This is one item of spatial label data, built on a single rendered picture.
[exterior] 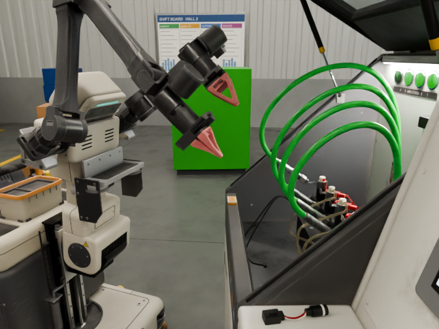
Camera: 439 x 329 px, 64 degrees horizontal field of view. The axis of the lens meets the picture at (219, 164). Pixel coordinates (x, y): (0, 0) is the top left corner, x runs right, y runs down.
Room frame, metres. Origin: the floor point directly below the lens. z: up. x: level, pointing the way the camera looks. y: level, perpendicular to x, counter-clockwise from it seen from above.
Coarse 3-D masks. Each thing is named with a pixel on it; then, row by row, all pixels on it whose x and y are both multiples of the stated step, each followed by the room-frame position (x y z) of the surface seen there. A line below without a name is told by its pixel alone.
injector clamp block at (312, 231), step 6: (300, 222) 0.94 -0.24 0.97; (306, 228) 0.89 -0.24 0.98; (312, 228) 0.89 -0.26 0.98; (300, 234) 0.93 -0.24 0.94; (306, 234) 0.87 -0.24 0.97; (312, 234) 0.85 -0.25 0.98; (300, 240) 0.93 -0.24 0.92; (312, 240) 0.82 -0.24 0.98; (300, 246) 0.92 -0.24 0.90; (306, 246) 0.86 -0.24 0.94
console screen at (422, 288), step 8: (432, 256) 0.44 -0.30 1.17; (432, 264) 0.43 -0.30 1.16; (424, 272) 0.44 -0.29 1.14; (432, 272) 0.43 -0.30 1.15; (424, 280) 0.43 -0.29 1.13; (432, 280) 0.42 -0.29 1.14; (416, 288) 0.44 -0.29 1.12; (424, 288) 0.43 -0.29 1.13; (432, 288) 0.41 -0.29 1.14; (424, 296) 0.42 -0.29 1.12; (432, 296) 0.41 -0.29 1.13; (432, 304) 0.40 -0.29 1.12; (432, 312) 0.40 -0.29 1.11
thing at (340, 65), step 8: (336, 64) 0.93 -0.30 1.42; (344, 64) 0.93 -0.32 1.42; (352, 64) 0.93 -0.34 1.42; (360, 64) 0.93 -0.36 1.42; (312, 72) 0.93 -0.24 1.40; (320, 72) 0.93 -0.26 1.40; (368, 72) 0.93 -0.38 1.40; (376, 72) 0.93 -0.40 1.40; (296, 80) 0.93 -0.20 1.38; (384, 80) 0.93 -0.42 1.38; (288, 88) 0.92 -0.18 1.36; (280, 96) 0.92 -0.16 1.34; (392, 96) 0.93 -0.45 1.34; (272, 104) 0.92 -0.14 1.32; (264, 120) 0.92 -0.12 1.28; (264, 128) 0.93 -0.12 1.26; (400, 128) 0.93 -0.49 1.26; (264, 136) 0.93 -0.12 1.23; (264, 144) 0.92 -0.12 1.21
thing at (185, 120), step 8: (184, 104) 0.82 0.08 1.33; (184, 112) 0.81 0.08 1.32; (192, 112) 0.82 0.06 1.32; (208, 112) 0.83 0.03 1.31; (176, 120) 0.80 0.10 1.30; (184, 120) 0.80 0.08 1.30; (192, 120) 0.80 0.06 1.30; (200, 120) 0.79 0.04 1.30; (176, 128) 0.82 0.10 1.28; (184, 128) 0.80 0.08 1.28; (192, 128) 0.79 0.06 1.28; (184, 136) 0.80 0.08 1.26; (176, 144) 0.80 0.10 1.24
